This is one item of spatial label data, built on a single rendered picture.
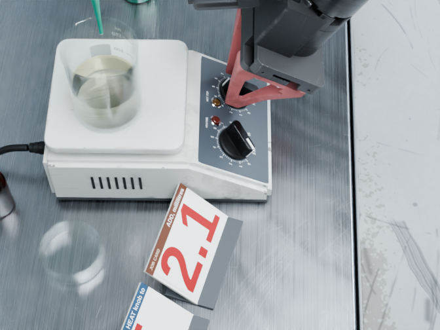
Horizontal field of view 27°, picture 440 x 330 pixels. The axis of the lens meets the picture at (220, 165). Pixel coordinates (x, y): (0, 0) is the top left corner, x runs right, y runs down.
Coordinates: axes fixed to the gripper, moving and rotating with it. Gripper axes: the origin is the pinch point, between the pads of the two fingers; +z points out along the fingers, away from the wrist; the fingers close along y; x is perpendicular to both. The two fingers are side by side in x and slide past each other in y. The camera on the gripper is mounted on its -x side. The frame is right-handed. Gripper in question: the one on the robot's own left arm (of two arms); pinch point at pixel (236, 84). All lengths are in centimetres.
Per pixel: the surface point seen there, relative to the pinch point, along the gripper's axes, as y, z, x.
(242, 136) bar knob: 5.8, -0.4, 0.6
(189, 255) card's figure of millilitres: 15.3, 5.7, -1.0
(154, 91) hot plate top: 2.9, 1.4, -7.5
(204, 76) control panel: -0.7, 1.3, -2.6
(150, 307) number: 20.7, 6.2, -4.0
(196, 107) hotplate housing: 3.0, 1.4, -3.2
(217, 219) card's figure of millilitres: 11.2, 5.3, 1.4
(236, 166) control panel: 7.8, 1.4, 1.0
